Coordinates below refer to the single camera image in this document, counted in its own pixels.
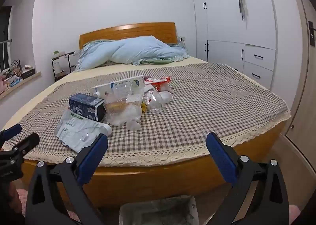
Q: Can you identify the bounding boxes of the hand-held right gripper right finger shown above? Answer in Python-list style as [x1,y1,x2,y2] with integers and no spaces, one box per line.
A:
[206,132,290,225]

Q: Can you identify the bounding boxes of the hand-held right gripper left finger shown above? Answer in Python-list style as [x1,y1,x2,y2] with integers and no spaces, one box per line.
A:
[25,133,109,225]

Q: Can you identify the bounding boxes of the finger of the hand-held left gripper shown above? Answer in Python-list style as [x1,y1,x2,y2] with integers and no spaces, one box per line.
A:
[10,132,40,164]
[0,123,23,143]

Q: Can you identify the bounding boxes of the white green printed pouch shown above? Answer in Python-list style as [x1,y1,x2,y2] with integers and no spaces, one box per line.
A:
[54,110,111,154]

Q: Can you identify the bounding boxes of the dark blue milk carton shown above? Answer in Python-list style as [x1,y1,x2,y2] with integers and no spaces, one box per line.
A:
[69,93,105,122]

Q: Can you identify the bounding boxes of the clear plastic clamshell box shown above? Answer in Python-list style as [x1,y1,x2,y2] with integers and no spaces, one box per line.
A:
[104,83,144,130]

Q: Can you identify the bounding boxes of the clear plastic wrapper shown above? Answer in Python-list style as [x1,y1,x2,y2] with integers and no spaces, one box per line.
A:
[144,92,165,112]

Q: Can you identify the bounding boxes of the waste bin with printed liner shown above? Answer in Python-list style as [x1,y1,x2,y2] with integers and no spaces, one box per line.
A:
[119,195,199,225]

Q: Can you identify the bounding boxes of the white wad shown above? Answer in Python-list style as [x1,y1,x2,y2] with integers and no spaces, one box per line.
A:
[158,91,173,103]

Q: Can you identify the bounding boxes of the person's left forearm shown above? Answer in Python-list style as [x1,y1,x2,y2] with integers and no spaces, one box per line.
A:
[0,183,24,225]

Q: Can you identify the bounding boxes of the pink bags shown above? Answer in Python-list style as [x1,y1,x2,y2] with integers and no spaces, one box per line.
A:
[0,73,10,94]

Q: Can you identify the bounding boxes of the black flat box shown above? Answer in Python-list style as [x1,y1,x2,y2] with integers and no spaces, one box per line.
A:
[21,68,35,80]

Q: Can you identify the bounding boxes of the wooden bed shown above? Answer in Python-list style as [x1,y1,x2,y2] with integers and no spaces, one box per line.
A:
[23,22,284,207]

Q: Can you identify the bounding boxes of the white window railing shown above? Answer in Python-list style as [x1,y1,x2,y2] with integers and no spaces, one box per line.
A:
[0,39,13,72]

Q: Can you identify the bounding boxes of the person's right pink fluffy leg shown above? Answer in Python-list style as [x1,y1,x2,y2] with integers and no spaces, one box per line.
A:
[289,205,300,225]

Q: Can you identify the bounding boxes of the red white snack wrapper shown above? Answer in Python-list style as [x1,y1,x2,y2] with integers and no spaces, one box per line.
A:
[144,76,171,92]

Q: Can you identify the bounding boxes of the dark window pane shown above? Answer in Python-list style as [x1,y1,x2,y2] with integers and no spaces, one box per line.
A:
[0,5,13,43]

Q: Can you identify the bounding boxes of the light blue duvet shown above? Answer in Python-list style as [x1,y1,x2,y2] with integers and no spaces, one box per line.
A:
[75,36,190,71]

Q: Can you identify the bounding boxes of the white wardrobe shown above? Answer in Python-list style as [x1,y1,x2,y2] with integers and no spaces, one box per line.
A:
[189,0,305,92]

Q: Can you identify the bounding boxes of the grey hanging cloth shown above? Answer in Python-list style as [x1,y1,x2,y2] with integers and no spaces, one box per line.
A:
[236,0,247,22]

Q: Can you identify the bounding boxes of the black frame side table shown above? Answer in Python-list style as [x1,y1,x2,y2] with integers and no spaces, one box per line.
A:
[51,51,76,82]

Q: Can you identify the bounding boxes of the black door handle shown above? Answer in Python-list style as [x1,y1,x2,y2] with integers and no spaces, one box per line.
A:
[308,21,316,47]

